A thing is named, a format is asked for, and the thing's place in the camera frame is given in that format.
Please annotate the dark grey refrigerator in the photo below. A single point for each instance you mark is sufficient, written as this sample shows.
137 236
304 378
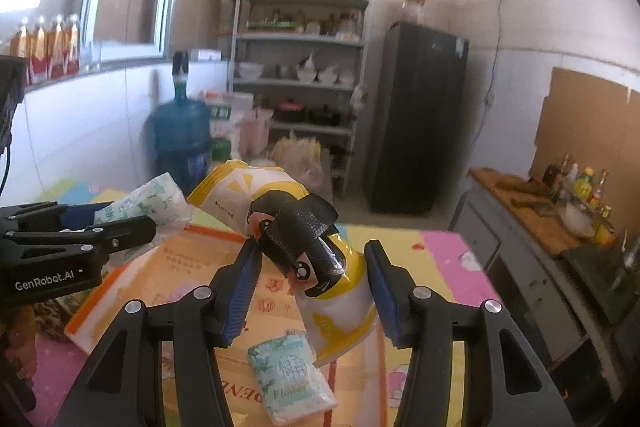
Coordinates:
415 117

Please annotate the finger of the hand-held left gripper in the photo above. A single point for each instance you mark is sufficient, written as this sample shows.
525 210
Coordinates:
125 232
82 213

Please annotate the white rice sack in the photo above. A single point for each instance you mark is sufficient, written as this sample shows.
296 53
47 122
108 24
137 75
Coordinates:
225 117

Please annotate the grey metal shelf unit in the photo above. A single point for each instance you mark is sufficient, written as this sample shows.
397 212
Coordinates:
300 42

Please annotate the clear drinking glass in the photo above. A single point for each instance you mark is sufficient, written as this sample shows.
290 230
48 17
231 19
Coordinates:
90 56

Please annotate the brown cardboard sheet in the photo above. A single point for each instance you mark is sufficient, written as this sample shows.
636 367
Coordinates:
585 122

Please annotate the grey kitchen counter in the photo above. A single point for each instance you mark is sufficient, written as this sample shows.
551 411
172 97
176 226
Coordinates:
520 267

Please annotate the group of condiment bottles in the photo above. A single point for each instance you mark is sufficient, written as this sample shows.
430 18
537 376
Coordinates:
582 187

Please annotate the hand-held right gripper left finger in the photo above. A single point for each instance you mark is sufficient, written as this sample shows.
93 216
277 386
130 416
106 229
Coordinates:
240 292

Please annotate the blue water jug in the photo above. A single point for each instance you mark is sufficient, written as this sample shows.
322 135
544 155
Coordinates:
180 132

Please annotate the orange shallow cardboard box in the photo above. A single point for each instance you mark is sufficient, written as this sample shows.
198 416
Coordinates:
170 267

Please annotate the glass jar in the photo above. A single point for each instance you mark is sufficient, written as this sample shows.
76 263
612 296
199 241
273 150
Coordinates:
412 9

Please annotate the black water pump dispenser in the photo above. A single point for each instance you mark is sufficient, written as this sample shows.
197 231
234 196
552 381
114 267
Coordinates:
180 64

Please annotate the light blue scrunchie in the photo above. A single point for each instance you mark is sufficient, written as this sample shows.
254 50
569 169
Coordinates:
155 202

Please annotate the yellow white plastic pouch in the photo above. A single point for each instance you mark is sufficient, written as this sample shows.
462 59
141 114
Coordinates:
235 187

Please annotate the white shelf bowl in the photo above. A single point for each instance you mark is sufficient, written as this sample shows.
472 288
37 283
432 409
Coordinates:
250 70

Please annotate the clear plastic bag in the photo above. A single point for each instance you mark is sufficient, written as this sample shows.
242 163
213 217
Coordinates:
297 162

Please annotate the pink bag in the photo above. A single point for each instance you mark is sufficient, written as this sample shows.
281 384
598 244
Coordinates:
256 132

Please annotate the colourful cartoon play mat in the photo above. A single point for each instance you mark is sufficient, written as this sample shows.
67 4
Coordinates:
440 257

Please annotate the pale green tissue pack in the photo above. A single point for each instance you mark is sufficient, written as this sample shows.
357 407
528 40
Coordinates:
285 377

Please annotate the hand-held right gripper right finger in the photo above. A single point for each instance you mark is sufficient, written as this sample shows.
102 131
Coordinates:
385 297

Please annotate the black cooking pot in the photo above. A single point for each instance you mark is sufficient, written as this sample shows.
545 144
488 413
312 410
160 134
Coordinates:
320 114

